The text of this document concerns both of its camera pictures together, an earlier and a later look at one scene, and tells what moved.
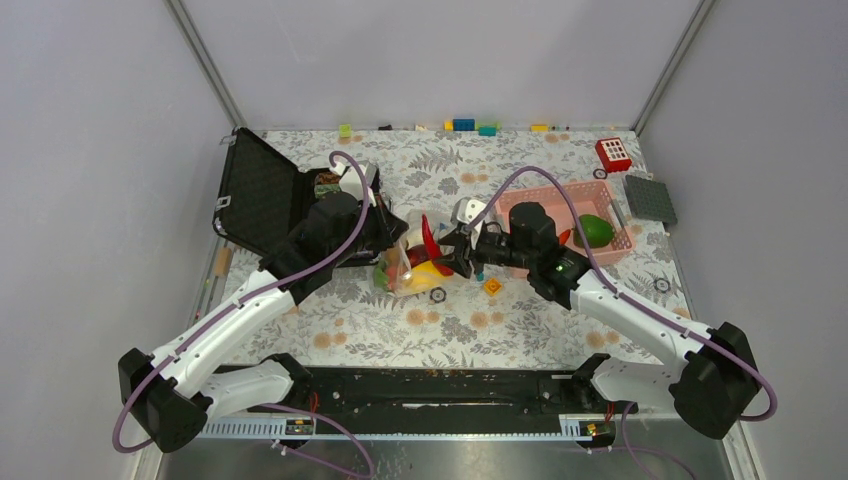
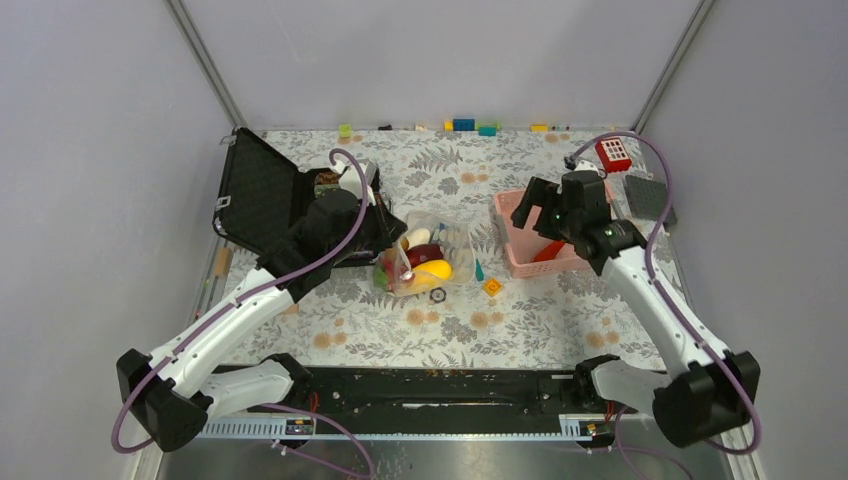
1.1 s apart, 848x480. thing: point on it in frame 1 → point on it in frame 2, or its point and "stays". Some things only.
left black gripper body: x=376 y=234 stays
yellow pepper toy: x=422 y=278 stays
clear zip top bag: x=418 y=263 stays
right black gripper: x=460 y=260 → x=540 y=193
